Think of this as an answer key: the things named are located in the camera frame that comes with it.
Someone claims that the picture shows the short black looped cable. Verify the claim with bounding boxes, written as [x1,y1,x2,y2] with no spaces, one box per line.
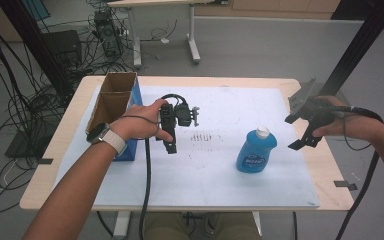
[160,93,189,108]

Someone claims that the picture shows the thick black right gripper cable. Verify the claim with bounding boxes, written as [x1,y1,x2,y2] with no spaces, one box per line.
[333,105,384,240]

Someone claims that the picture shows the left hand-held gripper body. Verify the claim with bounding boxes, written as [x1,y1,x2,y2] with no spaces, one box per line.
[159,103,202,144]

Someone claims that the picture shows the white table leg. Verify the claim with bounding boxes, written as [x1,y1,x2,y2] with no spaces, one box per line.
[251,211,264,237]
[112,210,132,239]

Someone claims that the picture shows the tangle of black floor cables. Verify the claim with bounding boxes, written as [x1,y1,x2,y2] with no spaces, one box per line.
[0,0,134,216]

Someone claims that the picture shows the thick black left gripper cable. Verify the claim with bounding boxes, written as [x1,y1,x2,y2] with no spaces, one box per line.
[138,137,152,240]

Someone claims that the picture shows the person's left hand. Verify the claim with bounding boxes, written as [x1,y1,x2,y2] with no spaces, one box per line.
[109,98,175,144]

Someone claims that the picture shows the black equipment box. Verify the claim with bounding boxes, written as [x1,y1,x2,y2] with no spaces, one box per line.
[42,29,83,68]

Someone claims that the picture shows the dark flat base plate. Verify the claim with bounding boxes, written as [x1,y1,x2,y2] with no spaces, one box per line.
[4,129,50,160]

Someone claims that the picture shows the black metal frame post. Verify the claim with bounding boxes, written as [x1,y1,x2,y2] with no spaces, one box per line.
[0,0,73,98]
[319,0,384,98]

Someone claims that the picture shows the blue detergent bottle white cap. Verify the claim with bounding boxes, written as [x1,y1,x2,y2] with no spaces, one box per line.
[235,125,278,174]

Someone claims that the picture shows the white desk with metal legs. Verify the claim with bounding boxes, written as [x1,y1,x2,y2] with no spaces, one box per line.
[107,0,230,70]

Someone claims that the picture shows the white table mat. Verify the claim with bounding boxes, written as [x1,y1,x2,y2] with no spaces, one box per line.
[53,85,321,210]

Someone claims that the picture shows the thick black gripper cable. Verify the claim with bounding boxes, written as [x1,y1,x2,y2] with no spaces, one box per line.
[138,137,152,240]
[333,105,384,240]

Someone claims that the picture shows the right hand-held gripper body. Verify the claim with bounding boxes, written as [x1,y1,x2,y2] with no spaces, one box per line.
[288,78,352,133]

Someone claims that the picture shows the person's right hand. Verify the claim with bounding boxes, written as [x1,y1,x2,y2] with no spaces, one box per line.
[311,95,381,143]

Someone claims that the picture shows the black computer tower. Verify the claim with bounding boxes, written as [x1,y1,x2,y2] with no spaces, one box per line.
[93,9,123,58]

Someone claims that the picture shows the smartwatch with white band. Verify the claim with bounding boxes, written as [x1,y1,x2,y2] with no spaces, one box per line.
[86,121,128,156]

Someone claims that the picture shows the thin black right wrist cord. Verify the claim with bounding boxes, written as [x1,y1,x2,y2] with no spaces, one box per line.
[342,114,373,152]

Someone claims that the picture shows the cardboard box with blue sides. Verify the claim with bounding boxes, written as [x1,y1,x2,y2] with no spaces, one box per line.
[85,71,144,162]

